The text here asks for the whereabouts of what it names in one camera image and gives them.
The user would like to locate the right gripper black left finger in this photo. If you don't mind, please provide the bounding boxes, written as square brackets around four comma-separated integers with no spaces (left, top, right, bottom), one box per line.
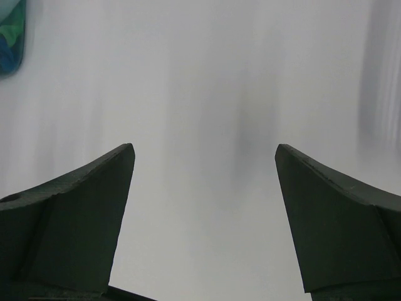
[1,143,135,300]

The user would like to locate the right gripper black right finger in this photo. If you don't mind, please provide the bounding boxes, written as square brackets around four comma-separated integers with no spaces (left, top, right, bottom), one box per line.
[275,144,400,300]

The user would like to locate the translucent blue towel tray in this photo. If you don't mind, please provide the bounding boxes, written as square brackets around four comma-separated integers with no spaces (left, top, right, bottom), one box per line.
[1,0,26,78]

